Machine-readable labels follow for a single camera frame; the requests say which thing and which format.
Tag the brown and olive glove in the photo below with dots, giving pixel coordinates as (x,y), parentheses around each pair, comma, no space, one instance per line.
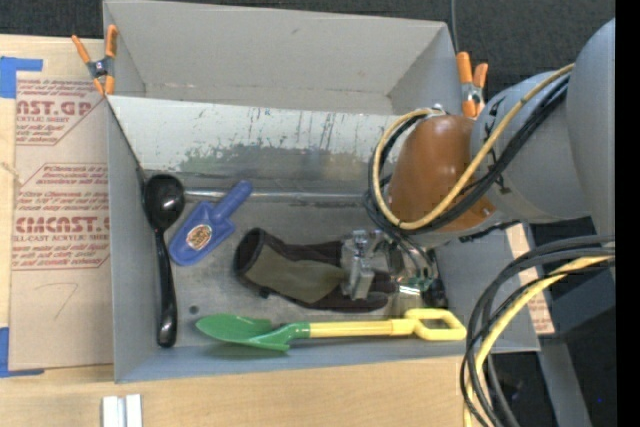
(295,272)

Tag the green and yellow toy shovel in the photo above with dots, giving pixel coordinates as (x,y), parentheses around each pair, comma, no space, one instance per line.
(280,335)

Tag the blue toy trowel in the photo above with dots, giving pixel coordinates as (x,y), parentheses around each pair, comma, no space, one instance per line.
(202,227)

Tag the black plastic ladle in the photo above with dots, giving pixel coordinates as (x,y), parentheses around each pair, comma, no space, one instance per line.
(164,265)

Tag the grey metal bin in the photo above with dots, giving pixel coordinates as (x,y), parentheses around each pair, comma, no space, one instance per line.
(280,65)

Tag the brown cardboard board, red print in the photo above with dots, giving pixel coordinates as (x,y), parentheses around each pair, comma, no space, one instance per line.
(60,195)

